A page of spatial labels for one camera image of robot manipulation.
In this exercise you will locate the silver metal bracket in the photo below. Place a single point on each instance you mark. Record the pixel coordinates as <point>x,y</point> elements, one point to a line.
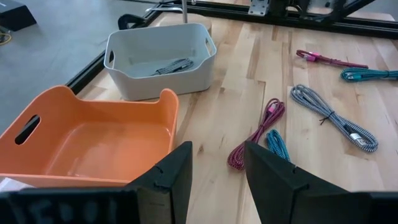
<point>258,7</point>

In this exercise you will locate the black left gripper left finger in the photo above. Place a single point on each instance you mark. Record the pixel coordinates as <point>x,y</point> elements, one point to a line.
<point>168,186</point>

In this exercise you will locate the black aluminium table frame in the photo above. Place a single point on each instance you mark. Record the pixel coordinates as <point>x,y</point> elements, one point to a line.
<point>342,29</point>

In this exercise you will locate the black box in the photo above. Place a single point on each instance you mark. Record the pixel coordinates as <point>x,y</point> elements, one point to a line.
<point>15,14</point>

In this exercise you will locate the orange plastic bin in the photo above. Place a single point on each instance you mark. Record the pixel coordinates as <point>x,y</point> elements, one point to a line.
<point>93,146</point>

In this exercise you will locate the white shade wooden base lamp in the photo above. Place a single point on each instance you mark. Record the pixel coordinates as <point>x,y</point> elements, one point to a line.
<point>185,9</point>

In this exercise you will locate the light grey plastic bin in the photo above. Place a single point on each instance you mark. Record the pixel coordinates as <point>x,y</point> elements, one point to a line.
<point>161,84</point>

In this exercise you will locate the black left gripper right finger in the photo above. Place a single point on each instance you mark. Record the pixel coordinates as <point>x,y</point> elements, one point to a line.
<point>280,193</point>

